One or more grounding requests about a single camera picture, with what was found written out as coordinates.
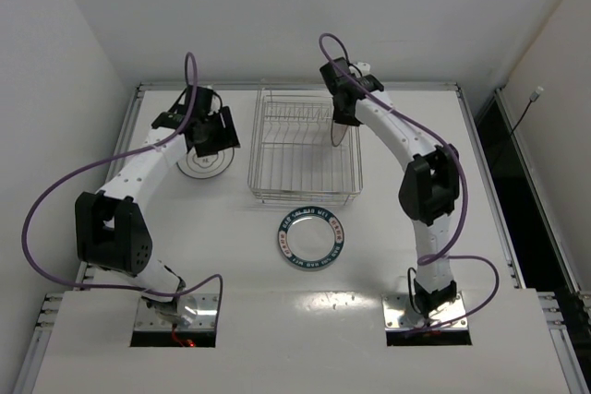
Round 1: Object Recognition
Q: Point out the metal base plate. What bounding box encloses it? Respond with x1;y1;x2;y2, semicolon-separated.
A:
381;293;469;332
134;293;219;332

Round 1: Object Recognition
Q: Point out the black wall cable with plug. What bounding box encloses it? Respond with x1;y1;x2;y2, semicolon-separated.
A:
511;86;545;135

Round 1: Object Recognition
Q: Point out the wire dish rack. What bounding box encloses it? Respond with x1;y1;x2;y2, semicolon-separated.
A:
247;82;363;206

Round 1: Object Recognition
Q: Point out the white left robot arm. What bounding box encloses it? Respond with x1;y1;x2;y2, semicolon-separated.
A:
75;85;240;318

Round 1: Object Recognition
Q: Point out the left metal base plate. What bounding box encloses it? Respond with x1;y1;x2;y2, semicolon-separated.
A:
134;293;219;332

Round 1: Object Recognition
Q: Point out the plate with teal lettered rim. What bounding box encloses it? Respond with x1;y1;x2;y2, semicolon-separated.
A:
277;206;345;271

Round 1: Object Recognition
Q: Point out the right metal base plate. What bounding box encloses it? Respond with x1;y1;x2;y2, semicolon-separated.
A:
381;293;469;332

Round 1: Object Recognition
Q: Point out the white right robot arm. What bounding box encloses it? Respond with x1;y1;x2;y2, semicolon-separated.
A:
320;57;464;317

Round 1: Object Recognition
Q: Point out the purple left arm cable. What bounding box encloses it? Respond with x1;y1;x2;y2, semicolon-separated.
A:
22;52;225;321

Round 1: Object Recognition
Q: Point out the aluminium table frame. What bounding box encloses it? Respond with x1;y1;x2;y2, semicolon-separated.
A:
13;80;591;394

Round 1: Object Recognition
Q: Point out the white plate with green rings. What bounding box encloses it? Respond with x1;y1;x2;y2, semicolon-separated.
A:
177;148;235;180

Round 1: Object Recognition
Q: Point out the white plate with orange sunburst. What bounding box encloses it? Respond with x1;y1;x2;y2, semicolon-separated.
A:
330;121;351;148

